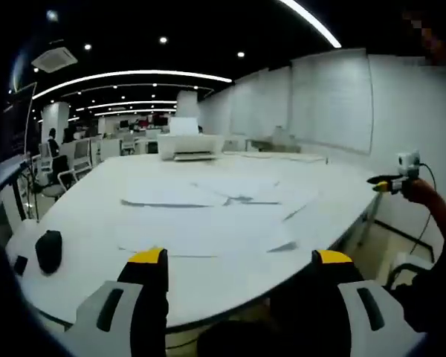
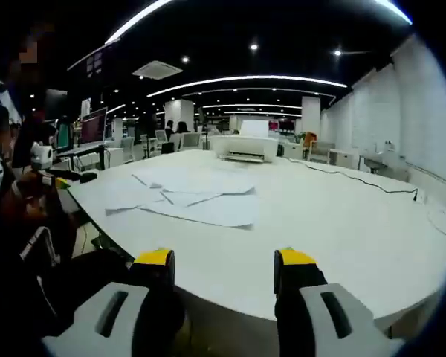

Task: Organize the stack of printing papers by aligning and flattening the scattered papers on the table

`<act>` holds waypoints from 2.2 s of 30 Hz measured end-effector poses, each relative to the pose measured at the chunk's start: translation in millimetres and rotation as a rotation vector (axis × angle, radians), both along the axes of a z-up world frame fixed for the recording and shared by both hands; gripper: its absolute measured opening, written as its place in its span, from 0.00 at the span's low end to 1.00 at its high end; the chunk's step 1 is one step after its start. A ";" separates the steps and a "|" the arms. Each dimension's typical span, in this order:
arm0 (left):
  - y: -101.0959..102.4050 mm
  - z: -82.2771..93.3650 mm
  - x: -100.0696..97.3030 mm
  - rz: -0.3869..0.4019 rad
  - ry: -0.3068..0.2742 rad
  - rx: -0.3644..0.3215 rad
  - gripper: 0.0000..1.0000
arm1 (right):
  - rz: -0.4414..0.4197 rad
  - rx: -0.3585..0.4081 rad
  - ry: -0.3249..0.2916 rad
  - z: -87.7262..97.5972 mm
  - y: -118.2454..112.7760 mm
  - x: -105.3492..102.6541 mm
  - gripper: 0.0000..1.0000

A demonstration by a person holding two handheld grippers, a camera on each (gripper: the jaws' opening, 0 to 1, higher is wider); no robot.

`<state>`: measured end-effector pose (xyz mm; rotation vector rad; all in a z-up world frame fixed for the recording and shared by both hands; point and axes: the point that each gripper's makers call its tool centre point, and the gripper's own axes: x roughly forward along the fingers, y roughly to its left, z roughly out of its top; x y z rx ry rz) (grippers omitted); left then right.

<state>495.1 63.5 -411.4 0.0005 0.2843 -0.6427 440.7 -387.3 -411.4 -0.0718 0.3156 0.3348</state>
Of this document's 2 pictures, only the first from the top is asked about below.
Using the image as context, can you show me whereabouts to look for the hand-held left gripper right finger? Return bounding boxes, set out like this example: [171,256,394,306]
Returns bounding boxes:
[270,248,429,357]

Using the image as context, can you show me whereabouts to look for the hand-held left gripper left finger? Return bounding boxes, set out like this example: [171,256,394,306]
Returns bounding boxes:
[64,247,170,357]

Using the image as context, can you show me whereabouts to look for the stack of white printing papers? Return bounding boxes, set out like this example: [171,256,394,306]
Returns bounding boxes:
[117,174,323,260]

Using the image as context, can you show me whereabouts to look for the person's right hand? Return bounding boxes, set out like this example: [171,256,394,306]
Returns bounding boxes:
[401,177,433,205]

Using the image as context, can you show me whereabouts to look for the white armrest chair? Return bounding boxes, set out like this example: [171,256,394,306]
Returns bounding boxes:
[387,252,436,292]

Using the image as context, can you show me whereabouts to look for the white roller blind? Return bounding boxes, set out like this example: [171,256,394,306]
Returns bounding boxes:
[290,48,373,155]

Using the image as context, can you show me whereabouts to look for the small black flat object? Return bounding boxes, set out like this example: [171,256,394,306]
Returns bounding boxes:
[12,255,29,277]

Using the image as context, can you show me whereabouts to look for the grey white printer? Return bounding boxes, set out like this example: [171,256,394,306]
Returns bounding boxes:
[258,125,303,152]

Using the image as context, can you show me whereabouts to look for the white table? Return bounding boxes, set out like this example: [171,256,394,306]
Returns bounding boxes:
[6,150,383,332]

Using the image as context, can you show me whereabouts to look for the black office chair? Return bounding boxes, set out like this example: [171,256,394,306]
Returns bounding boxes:
[39,154,78,199]

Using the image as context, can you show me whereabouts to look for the white mesh office chair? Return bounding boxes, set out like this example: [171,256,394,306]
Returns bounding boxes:
[71,139,93,176]

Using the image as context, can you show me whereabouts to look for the grey monitor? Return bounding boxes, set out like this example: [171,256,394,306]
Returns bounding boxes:
[0,152,33,190]

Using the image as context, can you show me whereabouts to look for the wide bright ceiling light strip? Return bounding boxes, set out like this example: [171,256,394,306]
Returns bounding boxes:
[277,0,343,48]

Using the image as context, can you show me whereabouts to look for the dark display board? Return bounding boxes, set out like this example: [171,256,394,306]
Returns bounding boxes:
[4,81,39,157]

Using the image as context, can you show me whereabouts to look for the long curved ceiling light strip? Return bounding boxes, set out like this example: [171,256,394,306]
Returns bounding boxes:
[32,69,232,100]

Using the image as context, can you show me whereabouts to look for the round ceiling spotlights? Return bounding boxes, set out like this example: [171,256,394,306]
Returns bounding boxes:
[82,35,246,60]

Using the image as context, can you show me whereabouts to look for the ceiling air conditioner vent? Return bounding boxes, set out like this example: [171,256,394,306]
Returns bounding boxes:
[30,47,79,74]

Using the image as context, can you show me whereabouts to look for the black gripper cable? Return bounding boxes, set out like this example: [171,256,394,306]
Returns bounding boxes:
[418,161,439,257]

